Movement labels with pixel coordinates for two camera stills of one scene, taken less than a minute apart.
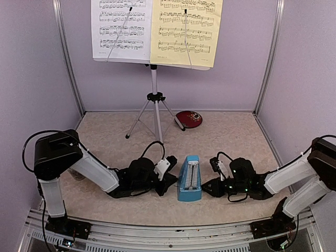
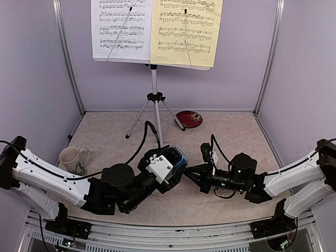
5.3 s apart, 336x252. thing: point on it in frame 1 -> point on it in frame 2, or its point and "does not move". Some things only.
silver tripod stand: x=156 y=98 does not move
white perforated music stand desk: x=148 y=62 does not move
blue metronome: x=189 y=185 -> x=176 y=158
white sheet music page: x=122 y=29 does not move
